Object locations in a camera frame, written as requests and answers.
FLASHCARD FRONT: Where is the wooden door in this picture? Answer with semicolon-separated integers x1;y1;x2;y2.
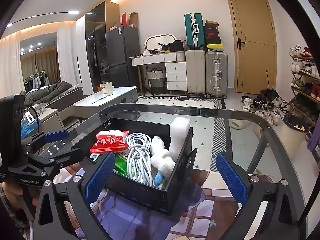
225;0;277;94

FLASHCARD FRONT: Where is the grey refrigerator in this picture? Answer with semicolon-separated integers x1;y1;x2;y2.
105;25;140;90

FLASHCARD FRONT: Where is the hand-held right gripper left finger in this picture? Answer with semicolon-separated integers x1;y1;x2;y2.
32;152;116;240

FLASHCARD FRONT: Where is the white dressing table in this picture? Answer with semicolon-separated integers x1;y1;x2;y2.
129;51;187;92

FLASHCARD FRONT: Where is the white side cabinet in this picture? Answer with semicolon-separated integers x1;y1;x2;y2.
21;106;64;140

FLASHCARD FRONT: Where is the purple yoga mat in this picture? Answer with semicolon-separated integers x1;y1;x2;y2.
306;120;320;153

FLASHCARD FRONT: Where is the dark glass wardrobe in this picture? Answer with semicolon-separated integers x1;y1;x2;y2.
84;1;119;93

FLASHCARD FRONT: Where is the black cardboard box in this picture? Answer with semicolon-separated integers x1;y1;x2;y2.
84;117;198;215

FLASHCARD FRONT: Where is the cream trash bin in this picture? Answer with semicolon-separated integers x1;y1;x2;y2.
279;114;309;157

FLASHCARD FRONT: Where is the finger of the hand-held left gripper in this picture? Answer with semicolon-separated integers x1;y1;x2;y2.
21;129;70;153
25;147;85;172

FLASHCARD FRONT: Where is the red snack packet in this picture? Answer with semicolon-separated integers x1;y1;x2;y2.
89;134;130;154

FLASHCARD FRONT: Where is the wooden shoe rack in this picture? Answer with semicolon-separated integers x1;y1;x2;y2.
290;55;320;140

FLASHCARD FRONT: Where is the black cable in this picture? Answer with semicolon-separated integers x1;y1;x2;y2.
24;107;42;135

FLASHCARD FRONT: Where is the black bag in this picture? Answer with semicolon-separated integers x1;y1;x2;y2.
169;40;184;52

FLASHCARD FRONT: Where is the dark grey blanket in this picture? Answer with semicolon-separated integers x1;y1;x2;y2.
20;81;73;105

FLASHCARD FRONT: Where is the beige slipper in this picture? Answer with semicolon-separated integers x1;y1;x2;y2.
231;119;250;130

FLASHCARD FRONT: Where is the green white packet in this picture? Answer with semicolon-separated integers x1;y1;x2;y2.
114;152;132;177

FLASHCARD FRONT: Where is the white grey coffee table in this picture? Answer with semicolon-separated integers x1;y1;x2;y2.
72;86;138;117

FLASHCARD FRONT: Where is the white curtain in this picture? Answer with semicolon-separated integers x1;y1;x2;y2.
57;21;85;95

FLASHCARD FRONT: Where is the printed table mat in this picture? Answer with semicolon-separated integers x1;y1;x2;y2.
52;165;250;240

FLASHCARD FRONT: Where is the red white thin packet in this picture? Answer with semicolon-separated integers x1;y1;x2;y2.
96;129;129;137

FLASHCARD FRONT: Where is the teal suitcase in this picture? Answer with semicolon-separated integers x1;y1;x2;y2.
184;12;205;50

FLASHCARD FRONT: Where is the woven laundry basket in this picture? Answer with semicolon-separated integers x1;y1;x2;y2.
146;67;166;95

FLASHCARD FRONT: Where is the glass table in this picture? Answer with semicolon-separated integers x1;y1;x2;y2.
62;96;227;172

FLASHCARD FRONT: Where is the grey bed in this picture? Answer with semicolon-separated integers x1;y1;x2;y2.
20;81;84;120

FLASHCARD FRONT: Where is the black umbrella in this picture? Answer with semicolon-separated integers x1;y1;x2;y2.
260;70;280;98

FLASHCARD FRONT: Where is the white blue plush toy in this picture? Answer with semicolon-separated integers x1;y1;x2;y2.
150;135;177;188

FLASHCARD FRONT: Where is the flat cardboard carton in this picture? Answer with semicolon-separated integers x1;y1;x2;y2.
129;12;139;28

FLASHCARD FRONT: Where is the silver suitcase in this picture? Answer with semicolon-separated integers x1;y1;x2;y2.
205;52;228;99

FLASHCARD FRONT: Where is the pile of shoes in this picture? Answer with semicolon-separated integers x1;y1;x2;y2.
241;92;293;125

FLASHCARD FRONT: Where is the person's left forearm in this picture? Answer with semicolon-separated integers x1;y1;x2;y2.
0;186;19;233

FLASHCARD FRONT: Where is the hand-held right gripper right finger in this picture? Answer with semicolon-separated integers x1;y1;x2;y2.
215;153;300;240

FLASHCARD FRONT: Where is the person's left hand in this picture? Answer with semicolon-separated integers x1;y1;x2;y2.
0;183;42;207

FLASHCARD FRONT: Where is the white charging cable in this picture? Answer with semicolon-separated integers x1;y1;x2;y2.
126;132;154;187

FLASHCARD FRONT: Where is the oval white mirror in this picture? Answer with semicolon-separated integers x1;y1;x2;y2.
145;33;178;52

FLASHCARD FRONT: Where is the white foam block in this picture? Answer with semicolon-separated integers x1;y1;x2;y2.
169;116;191;160

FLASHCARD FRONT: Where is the beige suitcase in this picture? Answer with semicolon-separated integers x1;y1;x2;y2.
185;49;207;94

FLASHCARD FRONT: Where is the clothes rack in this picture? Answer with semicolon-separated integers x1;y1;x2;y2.
24;71;52;90

